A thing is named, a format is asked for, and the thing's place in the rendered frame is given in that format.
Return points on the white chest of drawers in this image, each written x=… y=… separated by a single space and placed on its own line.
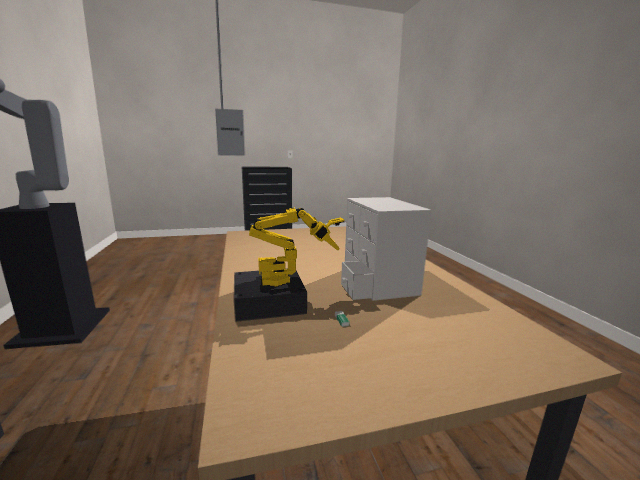
x=401 y=246

